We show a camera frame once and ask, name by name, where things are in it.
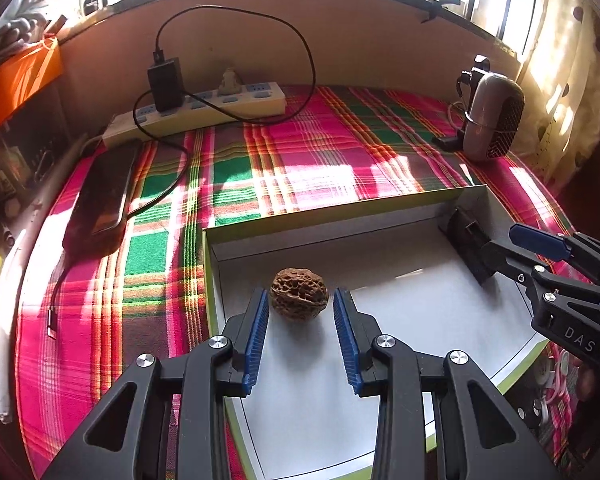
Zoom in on brown walnut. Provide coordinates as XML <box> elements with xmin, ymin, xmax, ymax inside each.
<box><xmin>268</xmin><ymin>268</ymin><xmax>329</xmax><ymax>322</ymax></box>

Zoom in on black rectangular device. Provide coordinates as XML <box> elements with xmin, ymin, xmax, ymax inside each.
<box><xmin>440</xmin><ymin>207</ymin><xmax>495</xmax><ymax>285</ymax></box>

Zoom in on plaid bed cloth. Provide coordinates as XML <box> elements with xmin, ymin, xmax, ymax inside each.
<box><xmin>15</xmin><ymin>87</ymin><xmax>572</xmax><ymax>476</ymax></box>

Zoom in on small grey heater fan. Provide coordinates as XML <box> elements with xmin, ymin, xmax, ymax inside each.
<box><xmin>434</xmin><ymin>55</ymin><xmax>526</xmax><ymax>162</ymax></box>

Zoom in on green white cardboard box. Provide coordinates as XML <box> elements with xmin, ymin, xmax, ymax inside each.
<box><xmin>202</xmin><ymin>185</ymin><xmax>546</xmax><ymax>479</ymax></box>

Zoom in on cream patterned curtain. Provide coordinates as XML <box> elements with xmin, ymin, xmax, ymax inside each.
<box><xmin>514</xmin><ymin>0</ymin><xmax>600</xmax><ymax>194</ymax></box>

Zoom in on black smartphone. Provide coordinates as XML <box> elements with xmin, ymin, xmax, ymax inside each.
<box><xmin>62</xmin><ymin>139</ymin><xmax>143</xmax><ymax>260</ymax></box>

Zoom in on white power strip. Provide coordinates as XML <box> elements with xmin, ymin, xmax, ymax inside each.
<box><xmin>102</xmin><ymin>82</ymin><xmax>286</xmax><ymax>148</ymax></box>

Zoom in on black charger adapter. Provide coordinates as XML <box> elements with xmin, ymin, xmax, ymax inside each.
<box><xmin>147</xmin><ymin>58</ymin><xmax>184</xmax><ymax>113</ymax></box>

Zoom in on orange box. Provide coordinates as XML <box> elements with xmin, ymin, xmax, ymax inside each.
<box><xmin>0</xmin><ymin>36</ymin><xmax>64</xmax><ymax>125</ymax></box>

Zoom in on black charger cable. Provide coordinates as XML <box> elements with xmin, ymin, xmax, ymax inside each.
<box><xmin>46</xmin><ymin>5</ymin><xmax>318</xmax><ymax>340</ymax></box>

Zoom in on black window handle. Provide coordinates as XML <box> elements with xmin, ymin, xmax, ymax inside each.
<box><xmin>422</xmin><ymin>0</ymin><xmax>462</xmax><ymax>24</ymax></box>

